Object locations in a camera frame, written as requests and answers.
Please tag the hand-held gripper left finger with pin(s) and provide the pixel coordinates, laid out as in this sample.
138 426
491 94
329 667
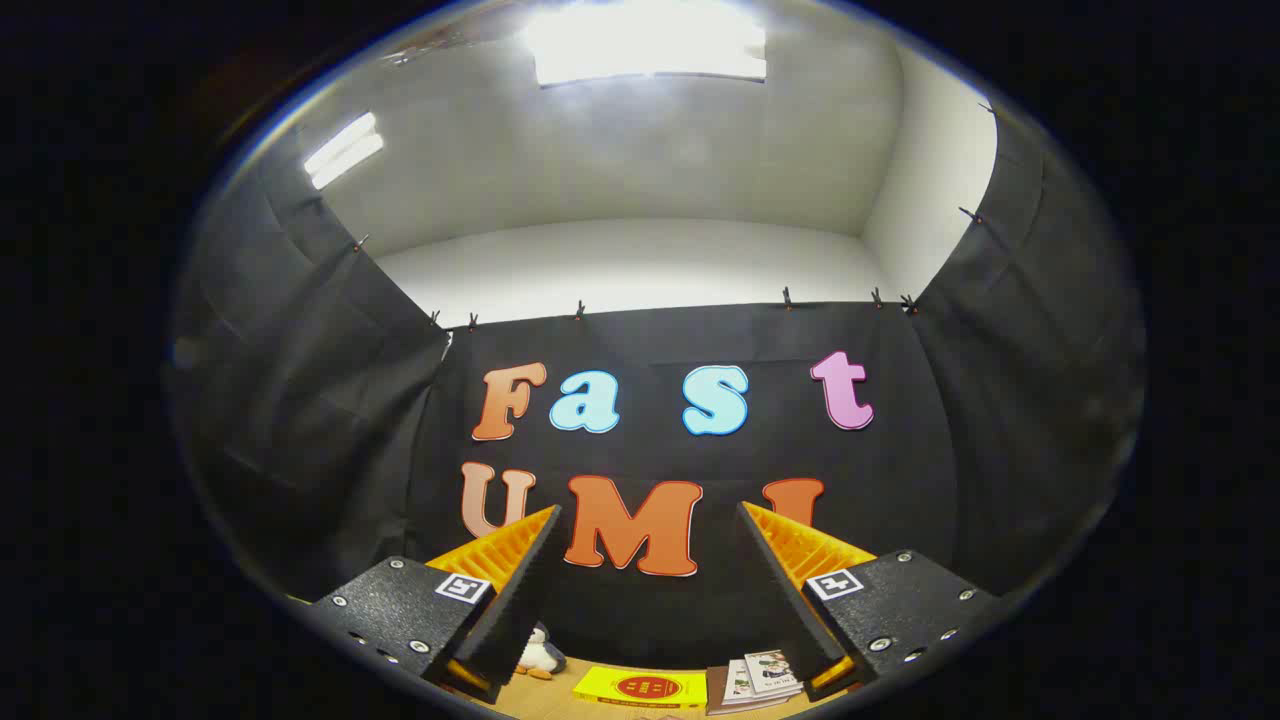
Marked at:
520 590

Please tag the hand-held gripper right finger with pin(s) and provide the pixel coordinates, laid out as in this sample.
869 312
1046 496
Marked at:
785 590

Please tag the penguin plush toy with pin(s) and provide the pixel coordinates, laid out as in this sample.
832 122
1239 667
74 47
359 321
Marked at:
540 655

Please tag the white illustrated book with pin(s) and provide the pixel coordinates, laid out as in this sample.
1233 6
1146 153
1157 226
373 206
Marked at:
738 682
772 670

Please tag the brown book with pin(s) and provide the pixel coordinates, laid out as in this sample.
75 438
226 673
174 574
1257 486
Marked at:
714 695

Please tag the yellow book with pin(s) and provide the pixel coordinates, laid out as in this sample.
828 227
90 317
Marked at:
640 688

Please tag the ceiling light panel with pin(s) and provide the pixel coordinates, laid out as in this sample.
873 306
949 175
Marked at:
343 150
645 40

